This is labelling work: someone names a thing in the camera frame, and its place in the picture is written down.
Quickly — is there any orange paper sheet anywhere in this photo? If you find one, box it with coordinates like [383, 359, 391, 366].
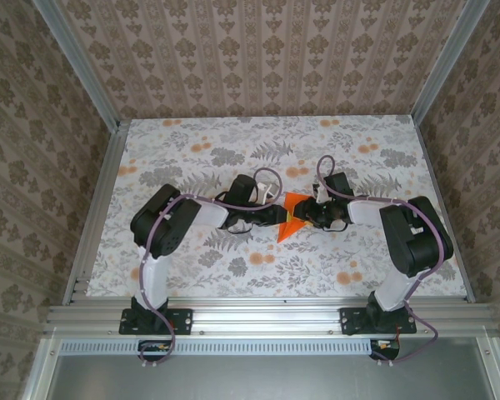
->
[277, 191, 313, 244]

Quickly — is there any floral patterned table cover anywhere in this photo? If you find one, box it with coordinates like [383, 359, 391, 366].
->
[85, 117, 470, 299]

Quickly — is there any grey metal panel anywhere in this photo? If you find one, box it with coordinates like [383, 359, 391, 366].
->
[45, 337, 499, 400]

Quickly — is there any aluminium frame crossbar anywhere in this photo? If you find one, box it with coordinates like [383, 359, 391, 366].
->
[43, 302, 500, 338]

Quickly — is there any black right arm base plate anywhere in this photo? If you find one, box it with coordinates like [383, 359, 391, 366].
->
[339, 307, 418, 338]

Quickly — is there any aluminium table side rail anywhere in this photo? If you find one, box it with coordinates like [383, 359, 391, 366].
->
[62, 120, 131, 305]
[412, 116, 477, 304]

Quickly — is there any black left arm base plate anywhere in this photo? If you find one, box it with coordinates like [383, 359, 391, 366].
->
[118, 307, 194, 337]

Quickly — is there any slotted grey cable duct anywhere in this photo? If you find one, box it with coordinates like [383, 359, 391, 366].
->
[60, 337, 379, 356]

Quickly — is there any black controller board with wires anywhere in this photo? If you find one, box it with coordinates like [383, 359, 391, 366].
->
[368, 339, 402, 361]
[137, 339, 177, 362]

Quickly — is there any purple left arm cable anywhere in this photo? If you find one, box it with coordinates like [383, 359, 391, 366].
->
[137, 167, 283, 370]

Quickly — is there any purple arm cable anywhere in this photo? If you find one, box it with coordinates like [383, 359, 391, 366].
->
[316, 155, 439, 364]
[137, 167, 283, 370]

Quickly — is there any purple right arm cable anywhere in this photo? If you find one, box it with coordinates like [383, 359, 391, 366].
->
[316, 155, 439, 364]

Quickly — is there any aluminium corner post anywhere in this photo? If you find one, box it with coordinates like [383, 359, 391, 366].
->
[412, 0, 491, 122]
[32, 0, 124, 131]

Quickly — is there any aluminium lower frame rail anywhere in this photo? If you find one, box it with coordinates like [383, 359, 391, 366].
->
[477, 336, 500, 400]
[22, 336, 63, 400]

